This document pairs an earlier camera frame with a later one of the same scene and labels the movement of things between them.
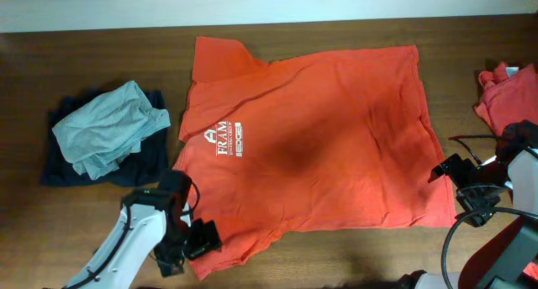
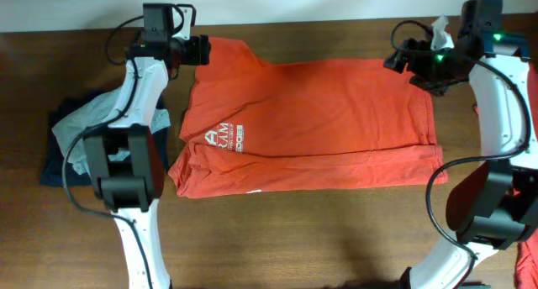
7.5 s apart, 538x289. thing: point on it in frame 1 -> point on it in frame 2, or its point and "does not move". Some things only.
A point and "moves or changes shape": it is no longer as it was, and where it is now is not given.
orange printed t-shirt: [336, 140] moves or changes shape
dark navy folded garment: [145, 166] does not move
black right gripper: [456, 168] -> [415, 66]
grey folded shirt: [96, 138] does not move
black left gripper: [208, 239] -> [198, 50]
